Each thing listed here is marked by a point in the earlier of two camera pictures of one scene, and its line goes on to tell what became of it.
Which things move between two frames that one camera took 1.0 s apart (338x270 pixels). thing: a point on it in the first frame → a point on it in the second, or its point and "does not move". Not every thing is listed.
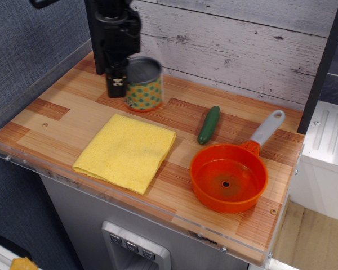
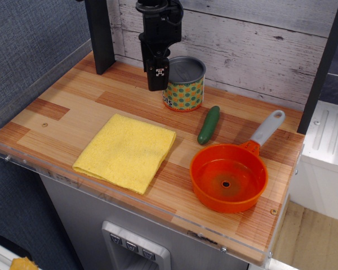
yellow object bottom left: (23, 264) does not move
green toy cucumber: (209, 126) does not move
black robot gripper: (122, 35) → (162, 25)
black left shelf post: (97, 34) does not move
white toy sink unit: (321, 179) does not move
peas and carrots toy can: (143, 91) → (186, 89)
